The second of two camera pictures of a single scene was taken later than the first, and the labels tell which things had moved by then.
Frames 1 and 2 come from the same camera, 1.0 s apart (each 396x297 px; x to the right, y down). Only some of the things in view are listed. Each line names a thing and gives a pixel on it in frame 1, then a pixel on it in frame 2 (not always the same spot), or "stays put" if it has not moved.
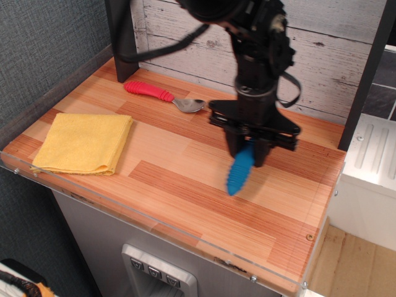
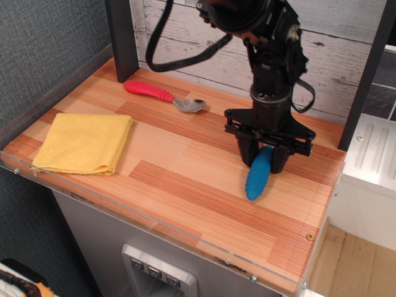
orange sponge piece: (46, 291) stays put
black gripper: (255, 113) to (269, 124)
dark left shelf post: (122, 33) stays put
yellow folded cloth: (80, 143) stays put
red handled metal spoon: (184, 104) stays put
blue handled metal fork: (241, 167) to (258, 171)
